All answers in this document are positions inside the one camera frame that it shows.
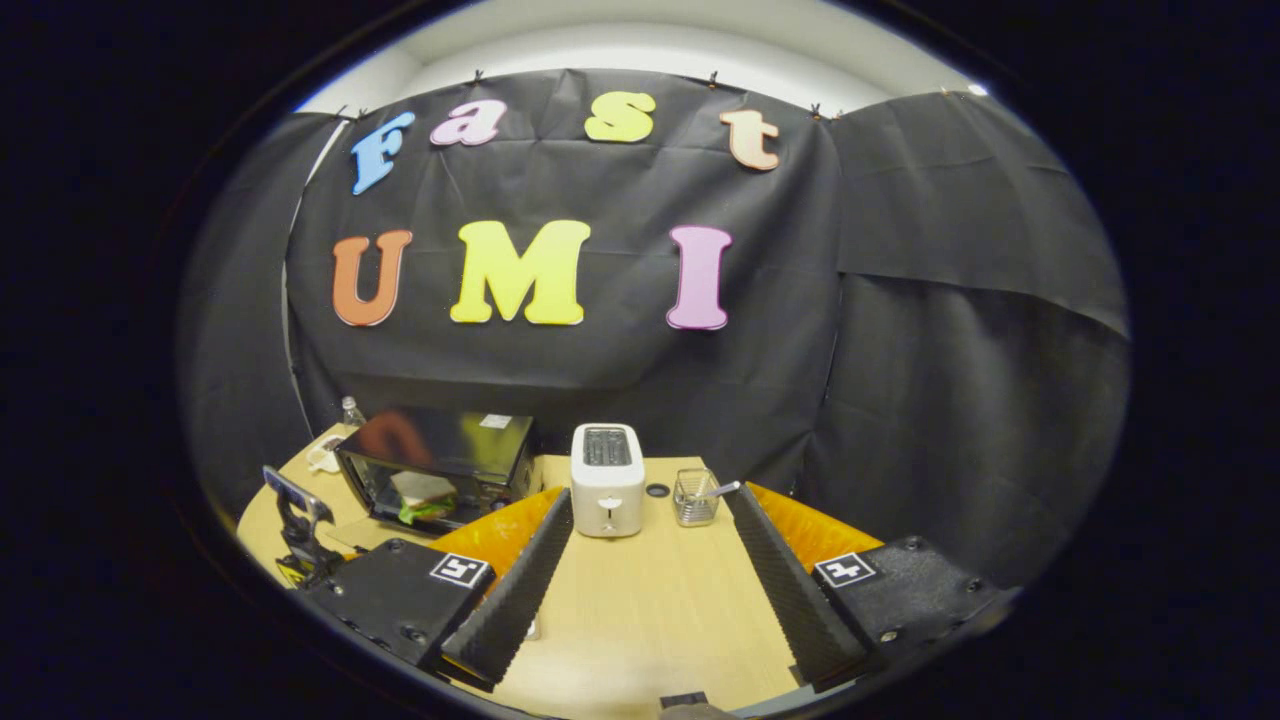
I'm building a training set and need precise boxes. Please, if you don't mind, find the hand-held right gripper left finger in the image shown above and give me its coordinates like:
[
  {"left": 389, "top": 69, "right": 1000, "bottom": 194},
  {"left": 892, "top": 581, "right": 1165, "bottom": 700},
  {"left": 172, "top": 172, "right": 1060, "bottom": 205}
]
[{"left": 303, "top": 487, "right": 575, "bottom": 693}]

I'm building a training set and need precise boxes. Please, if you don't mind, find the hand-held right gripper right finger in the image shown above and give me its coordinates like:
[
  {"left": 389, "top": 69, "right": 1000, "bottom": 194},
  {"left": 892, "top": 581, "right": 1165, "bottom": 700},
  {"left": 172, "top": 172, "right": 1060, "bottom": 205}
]
[{"left": 721, "top": 481, "right": 1023, "bottom": 694}]

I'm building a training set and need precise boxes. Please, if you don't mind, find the metal wire holder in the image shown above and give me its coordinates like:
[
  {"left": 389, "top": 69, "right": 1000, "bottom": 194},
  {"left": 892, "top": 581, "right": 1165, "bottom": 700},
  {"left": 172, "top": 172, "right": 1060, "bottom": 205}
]
[{"left": 672, "top": 467, "right": 721, "bottom": 528}]

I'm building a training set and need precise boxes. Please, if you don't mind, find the black backdrop cloth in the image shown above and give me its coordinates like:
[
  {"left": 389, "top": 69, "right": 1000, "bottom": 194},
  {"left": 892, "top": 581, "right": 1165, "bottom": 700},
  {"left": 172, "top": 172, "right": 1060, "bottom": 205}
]
[{"left": 180, "top": 68, "right": 1131, "bottom": 591}]

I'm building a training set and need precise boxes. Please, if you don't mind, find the bread and lettuce sandwich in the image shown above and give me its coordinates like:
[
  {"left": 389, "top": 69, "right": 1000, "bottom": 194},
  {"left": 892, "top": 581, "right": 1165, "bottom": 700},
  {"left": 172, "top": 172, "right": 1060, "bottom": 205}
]
[{"left": 390, "top": 470, "right": 461, "bottom": 526}]

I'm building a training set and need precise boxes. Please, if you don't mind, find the black electric oven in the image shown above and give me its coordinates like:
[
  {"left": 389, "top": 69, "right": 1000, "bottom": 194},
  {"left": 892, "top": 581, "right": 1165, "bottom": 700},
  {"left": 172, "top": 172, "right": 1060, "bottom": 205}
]
[{"left": 335, "top": 405, "right": 541, "bottom": 534}]

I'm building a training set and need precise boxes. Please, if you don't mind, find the white toaster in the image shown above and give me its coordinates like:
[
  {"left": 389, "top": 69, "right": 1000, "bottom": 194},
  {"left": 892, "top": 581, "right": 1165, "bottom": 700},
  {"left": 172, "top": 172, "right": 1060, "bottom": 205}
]
[{"left": 570, "top": 423, "right": 647, "bottom": 539}]

